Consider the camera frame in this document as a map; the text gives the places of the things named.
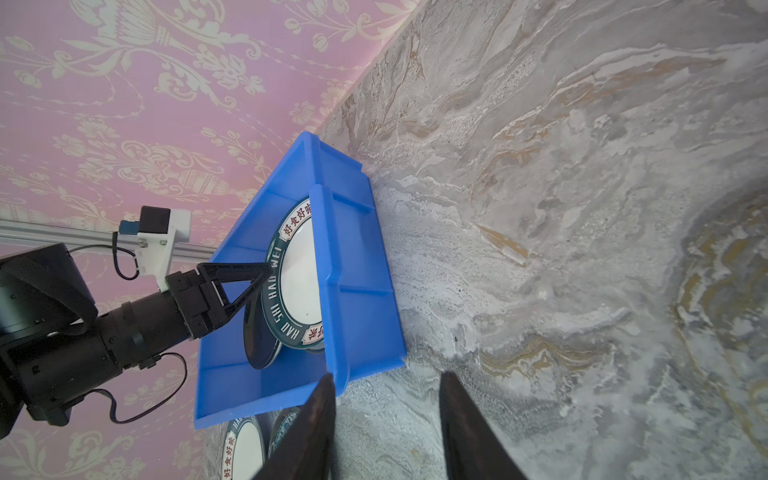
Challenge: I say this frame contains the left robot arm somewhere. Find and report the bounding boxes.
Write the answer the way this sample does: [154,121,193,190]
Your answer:
[1,243,272,436]

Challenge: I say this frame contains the teal patterned plate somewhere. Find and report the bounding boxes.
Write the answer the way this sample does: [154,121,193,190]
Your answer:
[267,407,301,457]

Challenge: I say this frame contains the black plate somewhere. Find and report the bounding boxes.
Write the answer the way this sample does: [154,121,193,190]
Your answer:
[243,297,282,370]

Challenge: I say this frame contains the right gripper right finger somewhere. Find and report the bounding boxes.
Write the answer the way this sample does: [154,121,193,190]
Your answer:
[439,371,526,479]

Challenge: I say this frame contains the left aluminium corner post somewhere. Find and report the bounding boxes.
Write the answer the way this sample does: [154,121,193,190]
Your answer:
[1,220,215,263]

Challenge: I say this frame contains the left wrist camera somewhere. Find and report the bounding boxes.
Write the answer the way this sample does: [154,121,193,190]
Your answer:
[118,206,192,292]

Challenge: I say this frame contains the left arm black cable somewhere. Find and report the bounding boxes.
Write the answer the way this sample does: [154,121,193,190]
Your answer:
[65,230,190,426]

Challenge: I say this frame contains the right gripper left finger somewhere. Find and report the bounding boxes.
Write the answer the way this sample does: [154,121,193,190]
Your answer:
[253,373,336,480]

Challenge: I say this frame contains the blue plastic bin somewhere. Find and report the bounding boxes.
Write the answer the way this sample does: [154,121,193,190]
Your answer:
[194,132,407,429]

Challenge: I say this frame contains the green rim plate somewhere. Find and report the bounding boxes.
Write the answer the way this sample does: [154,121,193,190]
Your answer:
[261,198,325,353]
[220,416,267,480]

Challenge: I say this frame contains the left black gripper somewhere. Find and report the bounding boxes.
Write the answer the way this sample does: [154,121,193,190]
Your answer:
[96,262,272,369]

